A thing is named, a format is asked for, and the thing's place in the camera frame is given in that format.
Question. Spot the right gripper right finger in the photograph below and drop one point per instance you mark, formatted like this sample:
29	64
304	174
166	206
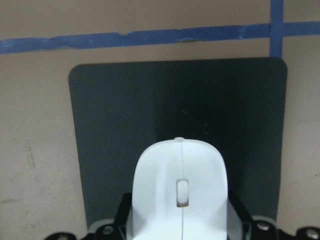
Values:
241	225

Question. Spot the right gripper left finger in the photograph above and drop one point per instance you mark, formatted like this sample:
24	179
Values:
112	228

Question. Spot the white computer mouse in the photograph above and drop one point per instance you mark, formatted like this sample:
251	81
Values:
179	192

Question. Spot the black mousepad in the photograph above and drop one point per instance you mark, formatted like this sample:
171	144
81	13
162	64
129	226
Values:
237	105

